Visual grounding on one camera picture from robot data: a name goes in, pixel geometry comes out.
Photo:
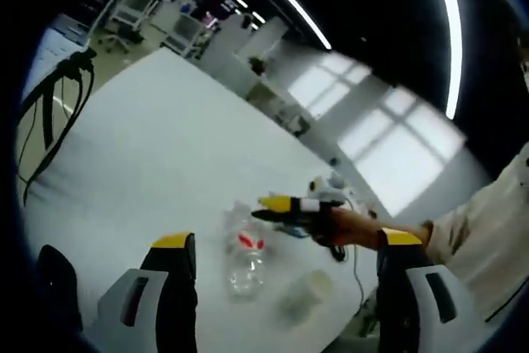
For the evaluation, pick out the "ceiling light strip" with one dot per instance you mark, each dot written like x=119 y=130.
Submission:
x=452 y=39

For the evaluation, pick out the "white table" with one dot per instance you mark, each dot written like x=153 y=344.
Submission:
x=144 y=142

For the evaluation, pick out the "white blue notice board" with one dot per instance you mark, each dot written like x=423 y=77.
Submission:
x=62 y=39

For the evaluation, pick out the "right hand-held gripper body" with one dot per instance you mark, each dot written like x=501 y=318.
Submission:
x=330 y=192

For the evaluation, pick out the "long curved ceiling light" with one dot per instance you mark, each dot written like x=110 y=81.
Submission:
x=289 y=1

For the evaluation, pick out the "white office desk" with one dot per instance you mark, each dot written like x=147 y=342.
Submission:
x=273 y=101

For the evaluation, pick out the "potted plant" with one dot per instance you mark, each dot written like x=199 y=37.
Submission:
x=258 y=66

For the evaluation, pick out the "person's right hand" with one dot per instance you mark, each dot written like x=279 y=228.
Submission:
x=339 y=229

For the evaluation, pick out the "large window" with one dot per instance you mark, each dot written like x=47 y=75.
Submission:
x=326 y=84
x=401 y=150

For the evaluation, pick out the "clear plastic bottle red label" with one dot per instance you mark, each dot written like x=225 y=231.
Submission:
x=246 y=274

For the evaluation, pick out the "black tripod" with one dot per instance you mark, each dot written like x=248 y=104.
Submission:
x=49 y=121

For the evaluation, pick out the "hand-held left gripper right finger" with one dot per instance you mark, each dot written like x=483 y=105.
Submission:
x=413 y=307

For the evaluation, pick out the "white mesh office chair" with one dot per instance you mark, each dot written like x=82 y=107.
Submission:
x=184 y=32
x=134 y=10

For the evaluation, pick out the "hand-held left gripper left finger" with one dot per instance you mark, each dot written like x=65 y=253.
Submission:
x=144 y=311

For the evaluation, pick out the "small blue object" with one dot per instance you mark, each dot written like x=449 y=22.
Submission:
x=335 y=161

